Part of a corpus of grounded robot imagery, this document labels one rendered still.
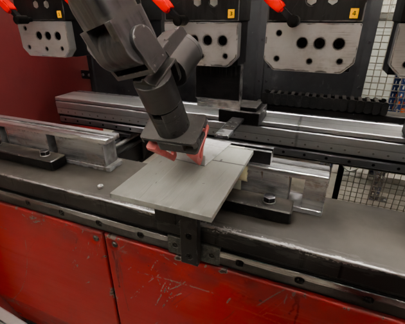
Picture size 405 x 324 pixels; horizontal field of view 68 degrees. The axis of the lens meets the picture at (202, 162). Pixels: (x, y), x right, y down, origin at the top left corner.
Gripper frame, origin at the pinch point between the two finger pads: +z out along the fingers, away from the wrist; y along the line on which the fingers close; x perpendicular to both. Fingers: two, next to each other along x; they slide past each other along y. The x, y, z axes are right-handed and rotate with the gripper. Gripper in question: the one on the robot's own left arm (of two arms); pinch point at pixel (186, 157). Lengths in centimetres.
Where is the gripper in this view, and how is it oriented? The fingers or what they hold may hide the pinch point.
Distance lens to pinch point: 57.7
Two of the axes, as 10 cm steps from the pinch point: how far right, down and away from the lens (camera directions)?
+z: 2.1, 5.7, 7.9
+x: -3.1, 8.1, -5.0
